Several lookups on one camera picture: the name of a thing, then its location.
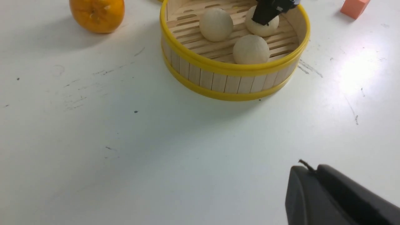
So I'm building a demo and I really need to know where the orange foam cube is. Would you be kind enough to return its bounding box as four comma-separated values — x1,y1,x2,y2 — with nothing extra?
340,0,370,20

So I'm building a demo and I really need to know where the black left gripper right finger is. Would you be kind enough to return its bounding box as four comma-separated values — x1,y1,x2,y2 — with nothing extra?
316,165,399,225

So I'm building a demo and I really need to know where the orange toy fruit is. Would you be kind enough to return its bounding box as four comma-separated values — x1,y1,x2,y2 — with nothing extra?
69,0,125,34

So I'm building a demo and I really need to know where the cream bun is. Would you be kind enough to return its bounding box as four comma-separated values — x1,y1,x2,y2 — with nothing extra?
199,8,234,42
244,6,280,37
232,34,271,65

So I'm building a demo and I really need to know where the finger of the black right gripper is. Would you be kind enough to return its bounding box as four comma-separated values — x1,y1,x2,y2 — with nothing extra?
252,0,289,26

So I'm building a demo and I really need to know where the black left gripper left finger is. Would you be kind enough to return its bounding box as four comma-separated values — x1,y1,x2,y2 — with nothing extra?
285,160,358,225

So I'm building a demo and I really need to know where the yellow rimmed bamboo steamer tray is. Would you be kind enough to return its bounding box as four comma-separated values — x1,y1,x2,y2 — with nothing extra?
160,0,310,101

